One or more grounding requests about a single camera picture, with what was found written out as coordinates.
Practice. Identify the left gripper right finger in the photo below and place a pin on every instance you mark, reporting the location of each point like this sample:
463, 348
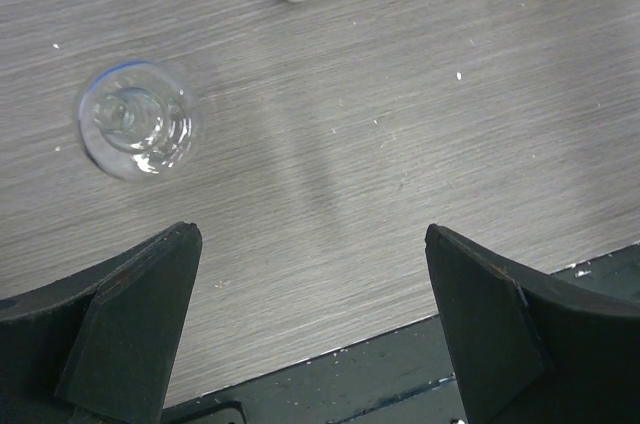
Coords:
527, 347

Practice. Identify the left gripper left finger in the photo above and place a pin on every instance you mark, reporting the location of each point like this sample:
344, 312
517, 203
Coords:
99, 346

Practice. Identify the clear glass flask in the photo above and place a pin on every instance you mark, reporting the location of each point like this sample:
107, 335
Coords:
138, 120

